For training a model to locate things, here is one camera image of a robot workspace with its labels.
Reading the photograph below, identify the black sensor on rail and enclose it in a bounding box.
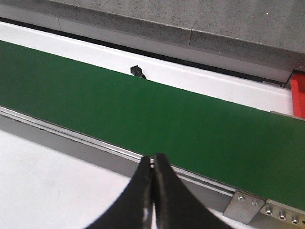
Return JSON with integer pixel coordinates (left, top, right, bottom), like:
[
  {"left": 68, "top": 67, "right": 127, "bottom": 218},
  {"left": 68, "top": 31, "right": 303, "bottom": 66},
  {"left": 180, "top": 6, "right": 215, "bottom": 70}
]
[{"left": 130, "top": 65, "right": 146, "bottom": 79}]

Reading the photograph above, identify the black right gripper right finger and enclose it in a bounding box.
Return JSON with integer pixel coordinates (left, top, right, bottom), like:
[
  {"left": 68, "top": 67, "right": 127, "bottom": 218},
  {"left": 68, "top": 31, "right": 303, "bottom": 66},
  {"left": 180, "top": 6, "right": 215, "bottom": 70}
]
[{"left": 153, "top": 153, "right": 230, "bottom": 229}]

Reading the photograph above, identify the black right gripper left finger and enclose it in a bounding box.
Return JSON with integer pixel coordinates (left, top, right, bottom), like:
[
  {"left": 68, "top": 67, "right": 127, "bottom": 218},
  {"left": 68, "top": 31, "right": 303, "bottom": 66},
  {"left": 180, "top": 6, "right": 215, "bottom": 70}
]
[{"left": 87, "top": 156, "right": 153, "bottom": 229}]

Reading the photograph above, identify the aluminium conveyor front rail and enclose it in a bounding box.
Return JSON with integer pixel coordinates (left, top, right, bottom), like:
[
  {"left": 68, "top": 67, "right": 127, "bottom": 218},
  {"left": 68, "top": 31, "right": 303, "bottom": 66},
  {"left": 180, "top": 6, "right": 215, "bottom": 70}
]
[{"left": 0, "top": 107, "right": 236, "bottom": 212}]

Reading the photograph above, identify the metal conveyor end bracket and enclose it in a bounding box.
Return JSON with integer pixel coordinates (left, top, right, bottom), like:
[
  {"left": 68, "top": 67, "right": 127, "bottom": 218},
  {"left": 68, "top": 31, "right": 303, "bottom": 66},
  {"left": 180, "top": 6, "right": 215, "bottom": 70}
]
[{"left": 223, "top": 191, "right": 265, "bottom": 224}]

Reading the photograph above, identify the white conveyor rear rail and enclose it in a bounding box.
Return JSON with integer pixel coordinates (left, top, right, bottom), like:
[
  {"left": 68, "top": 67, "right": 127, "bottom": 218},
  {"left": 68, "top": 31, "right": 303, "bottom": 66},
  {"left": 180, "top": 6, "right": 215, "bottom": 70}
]
[{"left": 0, "top": 22, "right": 293, "bottom": 115}]

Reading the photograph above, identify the green conveyor belt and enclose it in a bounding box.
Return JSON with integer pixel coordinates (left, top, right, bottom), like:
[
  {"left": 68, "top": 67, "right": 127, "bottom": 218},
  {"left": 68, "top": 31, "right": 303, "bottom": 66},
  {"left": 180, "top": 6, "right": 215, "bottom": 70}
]
[{"left": 0, "top": 42, "right": 305, "bottom": 210}]

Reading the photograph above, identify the grey stone counter slab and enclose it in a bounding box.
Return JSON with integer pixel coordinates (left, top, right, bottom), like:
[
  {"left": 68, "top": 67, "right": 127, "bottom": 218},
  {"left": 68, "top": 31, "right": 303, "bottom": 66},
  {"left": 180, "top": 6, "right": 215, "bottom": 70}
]
[{"left": 0, "top": 0, "right": 305, "bottom": 83}]

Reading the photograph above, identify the red plastic bin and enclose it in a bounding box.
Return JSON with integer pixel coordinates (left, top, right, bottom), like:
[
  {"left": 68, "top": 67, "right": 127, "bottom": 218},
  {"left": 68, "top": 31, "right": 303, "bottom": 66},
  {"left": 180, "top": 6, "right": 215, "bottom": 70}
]
[{"left": 290, "top": 73, "right": 305, "bottom": 118}]

